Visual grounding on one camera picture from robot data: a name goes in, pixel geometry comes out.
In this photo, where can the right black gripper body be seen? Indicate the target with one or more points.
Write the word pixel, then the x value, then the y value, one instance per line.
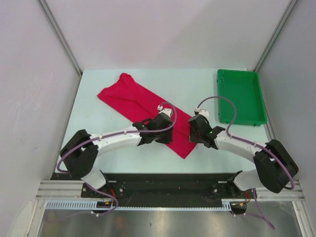
pixel 194 136

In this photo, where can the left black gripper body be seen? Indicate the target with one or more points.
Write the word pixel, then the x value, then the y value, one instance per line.
pixel 163 137

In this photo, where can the red t-shirt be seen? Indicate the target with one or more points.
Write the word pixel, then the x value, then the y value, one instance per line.
pixel 137 103

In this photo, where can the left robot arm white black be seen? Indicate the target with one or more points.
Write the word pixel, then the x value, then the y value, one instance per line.
pixel 81 151

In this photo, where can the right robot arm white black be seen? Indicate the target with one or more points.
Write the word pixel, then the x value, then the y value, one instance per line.
pixel 274 166

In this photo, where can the green plastic tray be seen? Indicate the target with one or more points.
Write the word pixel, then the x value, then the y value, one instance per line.
pixel 243 89

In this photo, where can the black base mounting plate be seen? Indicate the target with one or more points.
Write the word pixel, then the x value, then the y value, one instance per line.
pixel 208 185

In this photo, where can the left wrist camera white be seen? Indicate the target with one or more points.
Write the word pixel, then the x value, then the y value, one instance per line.
pixel 166 111

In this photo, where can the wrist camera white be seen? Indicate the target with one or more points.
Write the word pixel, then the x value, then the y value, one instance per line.
pixel 203 112
pixel 166 111

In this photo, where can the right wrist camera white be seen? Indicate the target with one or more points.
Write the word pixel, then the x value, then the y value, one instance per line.
pixel 203 112

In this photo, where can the slotted cable duct grey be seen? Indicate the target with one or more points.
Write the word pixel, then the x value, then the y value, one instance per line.
pixel 100 205

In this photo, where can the right aluminium corner post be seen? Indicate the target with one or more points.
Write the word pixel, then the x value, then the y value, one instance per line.
pixel 276 33

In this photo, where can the aluminium corner post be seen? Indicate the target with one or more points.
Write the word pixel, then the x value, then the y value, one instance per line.
pixel 48 14
pixel 276 33

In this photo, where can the aluminium frame rail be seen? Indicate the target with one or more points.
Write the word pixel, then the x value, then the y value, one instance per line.
pixel 64 189

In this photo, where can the left aluminium corner post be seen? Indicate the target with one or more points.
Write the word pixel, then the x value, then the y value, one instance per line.
pixel 48 14

